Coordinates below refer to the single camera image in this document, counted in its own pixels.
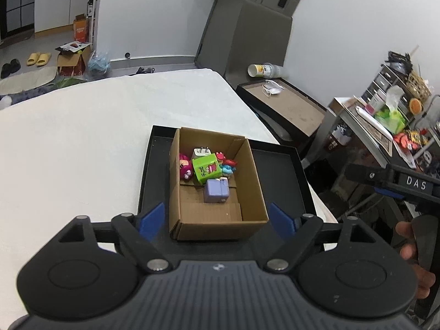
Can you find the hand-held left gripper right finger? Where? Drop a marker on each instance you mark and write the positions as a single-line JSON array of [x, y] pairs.
[[282, 220]]

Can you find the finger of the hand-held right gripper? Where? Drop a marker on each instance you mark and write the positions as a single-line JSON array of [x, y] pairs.
[[367, 175]]

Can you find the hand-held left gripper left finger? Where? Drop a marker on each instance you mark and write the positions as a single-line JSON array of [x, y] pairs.
[[151, 218]]

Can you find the brown cardboard box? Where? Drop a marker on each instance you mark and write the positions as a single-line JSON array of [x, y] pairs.
[[254, 192]]

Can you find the black tray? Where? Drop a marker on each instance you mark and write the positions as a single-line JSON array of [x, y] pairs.
[[278, 168]]

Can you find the pink toy figure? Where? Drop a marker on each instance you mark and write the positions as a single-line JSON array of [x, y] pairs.
[[185, 170]]

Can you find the purple toy block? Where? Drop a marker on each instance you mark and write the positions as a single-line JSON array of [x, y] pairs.
[[216, 190]]

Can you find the green toy box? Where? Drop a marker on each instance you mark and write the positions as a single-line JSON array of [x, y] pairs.
[[206, 170]]

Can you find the blue toy figure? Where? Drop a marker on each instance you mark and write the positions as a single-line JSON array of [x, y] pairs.
[[228, 170]]

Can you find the red crab toy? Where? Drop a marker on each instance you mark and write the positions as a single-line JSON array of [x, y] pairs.
[[227, 160]]

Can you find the white charger plug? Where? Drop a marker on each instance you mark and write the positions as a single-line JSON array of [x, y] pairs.
[[202, 153]]

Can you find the person's right hand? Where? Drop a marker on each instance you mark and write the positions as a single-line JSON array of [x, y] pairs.
[[407, 239]]

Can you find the red snack packets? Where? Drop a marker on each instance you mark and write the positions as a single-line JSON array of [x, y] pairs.
[[410, 139]]

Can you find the cluttered metal shelf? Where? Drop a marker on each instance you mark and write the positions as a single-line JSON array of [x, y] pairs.
[[347, 134]]

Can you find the green tissue pack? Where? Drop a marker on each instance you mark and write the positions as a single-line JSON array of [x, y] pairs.
[[390, 117]]

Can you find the orange fruit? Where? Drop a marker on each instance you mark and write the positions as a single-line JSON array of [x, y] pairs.
[[416, 106]]

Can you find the grey drawer organizer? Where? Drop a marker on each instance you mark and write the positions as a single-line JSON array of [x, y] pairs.
[[385, 82]]

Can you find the wicker basket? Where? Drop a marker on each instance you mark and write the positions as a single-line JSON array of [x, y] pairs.
[[419, 86]]

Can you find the black shallow box brown inside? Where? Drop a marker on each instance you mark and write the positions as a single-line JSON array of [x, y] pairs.
[[288, 108]]

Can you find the white face mask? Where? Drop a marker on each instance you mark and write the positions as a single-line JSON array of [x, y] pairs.
[[273, 87]]

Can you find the clear plastic bottle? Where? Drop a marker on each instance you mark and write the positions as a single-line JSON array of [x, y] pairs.
[[275, 71]]

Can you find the green plant leaves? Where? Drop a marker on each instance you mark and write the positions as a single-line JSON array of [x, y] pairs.
[[68, 81]]

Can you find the blue plastic bag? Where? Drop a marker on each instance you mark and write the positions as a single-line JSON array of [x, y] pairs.
[[99, 63]]

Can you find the open red-brown cardboard box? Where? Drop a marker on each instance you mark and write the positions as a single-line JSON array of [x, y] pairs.
[[72, 62]]

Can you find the grey upright board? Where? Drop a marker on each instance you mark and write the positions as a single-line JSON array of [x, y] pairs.
[[257, 37]]

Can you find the beige floor rug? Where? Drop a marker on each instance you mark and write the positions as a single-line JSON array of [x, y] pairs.
[[27, 80]]

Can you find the orange carton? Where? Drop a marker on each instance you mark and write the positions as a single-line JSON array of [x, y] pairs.
[[80, 29]]

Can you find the pair of black shoes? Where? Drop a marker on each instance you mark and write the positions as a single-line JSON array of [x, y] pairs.
[[10, 68]]

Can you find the black bottle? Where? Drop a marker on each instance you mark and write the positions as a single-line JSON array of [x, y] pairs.
[[90, 5]]

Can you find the white cabinet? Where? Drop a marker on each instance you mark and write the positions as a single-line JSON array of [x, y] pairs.
[[65, 3]]

